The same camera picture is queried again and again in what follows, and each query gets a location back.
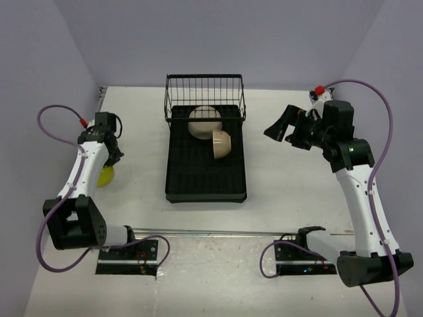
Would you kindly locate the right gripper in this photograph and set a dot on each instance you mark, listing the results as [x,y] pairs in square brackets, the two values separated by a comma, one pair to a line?
[291,116]

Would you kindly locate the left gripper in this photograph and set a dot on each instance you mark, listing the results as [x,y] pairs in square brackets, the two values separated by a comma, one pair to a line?
[114,158]

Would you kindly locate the yellow-green bowl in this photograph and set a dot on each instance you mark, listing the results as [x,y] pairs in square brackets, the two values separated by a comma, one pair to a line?
[106,176]

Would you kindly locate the beige bowl with leaf print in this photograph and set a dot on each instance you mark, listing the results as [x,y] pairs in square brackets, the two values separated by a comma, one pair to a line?
[221,143]

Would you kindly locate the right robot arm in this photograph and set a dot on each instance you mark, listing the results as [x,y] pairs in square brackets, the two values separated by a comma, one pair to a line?
[377,256]

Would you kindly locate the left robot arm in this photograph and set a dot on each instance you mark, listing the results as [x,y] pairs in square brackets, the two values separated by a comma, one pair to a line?
[74,220]

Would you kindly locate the black dish rack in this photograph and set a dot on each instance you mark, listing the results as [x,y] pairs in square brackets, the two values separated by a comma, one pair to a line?
[193,173]

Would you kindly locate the large cream bowl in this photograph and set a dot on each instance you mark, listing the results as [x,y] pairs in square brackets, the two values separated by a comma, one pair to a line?
[203,130]

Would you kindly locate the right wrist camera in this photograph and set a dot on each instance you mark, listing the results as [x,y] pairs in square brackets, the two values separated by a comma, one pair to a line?
[318,96]

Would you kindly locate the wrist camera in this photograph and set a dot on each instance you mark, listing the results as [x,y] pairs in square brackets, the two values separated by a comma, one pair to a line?
[87,124]
[318,96]

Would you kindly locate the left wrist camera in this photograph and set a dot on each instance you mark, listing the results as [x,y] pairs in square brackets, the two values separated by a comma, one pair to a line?
[87,124]

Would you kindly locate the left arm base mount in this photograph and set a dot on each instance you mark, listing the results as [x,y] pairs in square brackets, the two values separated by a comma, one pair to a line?
[140,259]

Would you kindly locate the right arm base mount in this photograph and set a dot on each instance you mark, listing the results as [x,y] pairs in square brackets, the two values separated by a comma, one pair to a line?
[291,261]

